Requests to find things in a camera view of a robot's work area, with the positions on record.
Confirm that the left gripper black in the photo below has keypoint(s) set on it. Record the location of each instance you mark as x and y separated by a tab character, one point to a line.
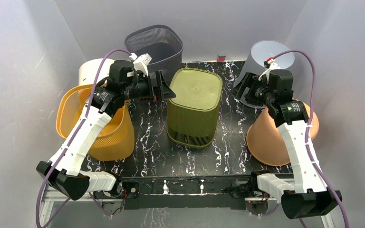
165	92

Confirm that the small red clip object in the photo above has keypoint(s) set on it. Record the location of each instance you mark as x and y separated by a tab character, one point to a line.
221	58

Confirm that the cream bin with orange rim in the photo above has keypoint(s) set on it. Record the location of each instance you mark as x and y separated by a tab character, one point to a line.
87	72

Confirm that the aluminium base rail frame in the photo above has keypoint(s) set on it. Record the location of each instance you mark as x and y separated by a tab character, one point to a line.
182	196

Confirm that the olive green mesh basket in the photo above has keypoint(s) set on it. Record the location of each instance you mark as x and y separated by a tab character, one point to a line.
192	116

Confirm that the orange round plastic bucket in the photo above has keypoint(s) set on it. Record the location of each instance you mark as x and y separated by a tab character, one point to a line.
265	142

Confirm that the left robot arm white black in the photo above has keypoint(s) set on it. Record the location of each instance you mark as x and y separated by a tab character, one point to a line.
125	81

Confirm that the yellow mesh basket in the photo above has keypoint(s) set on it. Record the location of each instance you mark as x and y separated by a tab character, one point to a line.
114	142

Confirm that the light grey round bucket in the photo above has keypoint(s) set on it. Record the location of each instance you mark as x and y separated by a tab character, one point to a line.
254	63

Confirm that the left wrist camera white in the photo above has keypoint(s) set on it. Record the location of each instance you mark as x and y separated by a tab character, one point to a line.
141	62

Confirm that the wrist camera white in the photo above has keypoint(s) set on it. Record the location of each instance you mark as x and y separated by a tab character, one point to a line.
269	64
141	62

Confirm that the grey mesh basket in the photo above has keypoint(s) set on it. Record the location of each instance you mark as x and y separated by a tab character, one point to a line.
162	44

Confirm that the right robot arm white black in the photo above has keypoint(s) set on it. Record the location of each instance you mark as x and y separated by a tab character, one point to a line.
308	195

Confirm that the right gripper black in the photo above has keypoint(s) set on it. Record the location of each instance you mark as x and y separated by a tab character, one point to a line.
248	89

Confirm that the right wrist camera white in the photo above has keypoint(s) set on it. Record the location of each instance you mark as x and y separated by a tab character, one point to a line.
269	64

